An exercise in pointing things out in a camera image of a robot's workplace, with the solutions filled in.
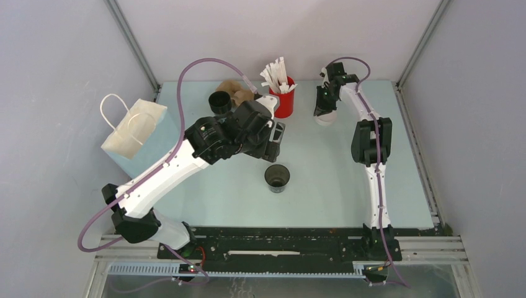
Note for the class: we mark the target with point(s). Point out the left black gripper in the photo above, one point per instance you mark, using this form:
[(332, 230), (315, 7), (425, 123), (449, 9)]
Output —
[(269, 150)]

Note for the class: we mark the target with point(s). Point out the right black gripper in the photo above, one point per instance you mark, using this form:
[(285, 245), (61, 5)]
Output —
[(323, 107)]

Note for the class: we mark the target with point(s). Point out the white plastic cup lid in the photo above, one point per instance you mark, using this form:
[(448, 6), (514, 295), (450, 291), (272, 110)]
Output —
[(326, 119)]

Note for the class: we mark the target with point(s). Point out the black paper coffee cup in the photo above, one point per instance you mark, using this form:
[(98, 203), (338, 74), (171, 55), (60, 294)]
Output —
[(220, 103)]

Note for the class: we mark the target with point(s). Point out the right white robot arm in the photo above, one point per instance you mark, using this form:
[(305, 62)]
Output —
[(370, 146)]

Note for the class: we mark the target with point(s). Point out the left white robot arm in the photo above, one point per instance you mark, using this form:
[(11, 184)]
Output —
[(208, 140)]

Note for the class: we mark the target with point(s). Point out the red ribbed cup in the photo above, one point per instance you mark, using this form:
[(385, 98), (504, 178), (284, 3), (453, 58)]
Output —
[(286, 102)]

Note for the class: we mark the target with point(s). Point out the brown cardboard cup carrier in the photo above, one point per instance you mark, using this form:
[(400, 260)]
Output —
[(236, 92)]

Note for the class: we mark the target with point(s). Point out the light blue paper bag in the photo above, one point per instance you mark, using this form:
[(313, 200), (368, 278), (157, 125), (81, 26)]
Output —
[(145, 134)]

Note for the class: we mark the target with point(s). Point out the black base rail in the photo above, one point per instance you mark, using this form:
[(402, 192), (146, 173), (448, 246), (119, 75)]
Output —
[(248, 250)]

